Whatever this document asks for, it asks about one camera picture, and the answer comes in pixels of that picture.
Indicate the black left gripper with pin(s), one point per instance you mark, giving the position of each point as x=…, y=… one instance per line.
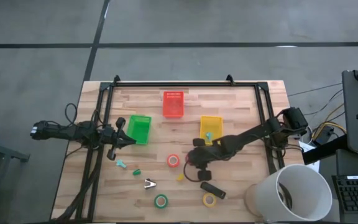
x=114, y=137

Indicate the white paper sheet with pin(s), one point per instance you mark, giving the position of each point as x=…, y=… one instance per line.
x=306, y=147

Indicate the black support bar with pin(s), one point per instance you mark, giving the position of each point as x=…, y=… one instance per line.
x=325, y=151

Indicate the black power adapter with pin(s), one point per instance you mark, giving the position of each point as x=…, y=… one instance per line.
x=323, y=136

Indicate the black metal table frame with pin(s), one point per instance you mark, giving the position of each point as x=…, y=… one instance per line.
x=182, y=84

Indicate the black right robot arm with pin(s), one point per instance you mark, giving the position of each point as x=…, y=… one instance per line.
x=253, y=133

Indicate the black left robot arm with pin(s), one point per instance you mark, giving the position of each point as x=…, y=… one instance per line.
x=64, y=132

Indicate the green tape roll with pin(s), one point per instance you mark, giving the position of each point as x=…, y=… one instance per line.
x=156, y=201

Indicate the red tape roll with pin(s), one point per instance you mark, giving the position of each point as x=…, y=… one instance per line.
x=168, y=160

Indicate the green plastic basket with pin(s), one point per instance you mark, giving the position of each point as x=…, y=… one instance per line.
x=139, y=129

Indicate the small yellow stapler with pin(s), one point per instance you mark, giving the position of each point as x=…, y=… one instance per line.
x=180, y=177

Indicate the black stapler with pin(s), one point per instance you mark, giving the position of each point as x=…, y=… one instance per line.
x=212, y=189

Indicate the yellow tape roll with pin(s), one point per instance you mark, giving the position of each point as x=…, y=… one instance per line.
x=204, y=200

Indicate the orange plastic basket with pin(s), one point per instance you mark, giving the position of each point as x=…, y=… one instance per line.
x=173, y=104

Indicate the yellow plastic basket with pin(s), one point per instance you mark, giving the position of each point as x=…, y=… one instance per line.
x=211, y=124

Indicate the small green stapler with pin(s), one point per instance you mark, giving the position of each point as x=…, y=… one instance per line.
x=136, y=172

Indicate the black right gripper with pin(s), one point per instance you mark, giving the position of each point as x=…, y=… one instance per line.
x=208, y=154

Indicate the black and silver staple remover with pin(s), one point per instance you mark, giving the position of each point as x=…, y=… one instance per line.
x=149, y=184

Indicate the black keyboard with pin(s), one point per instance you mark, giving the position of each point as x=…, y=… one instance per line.
x=356, y=194

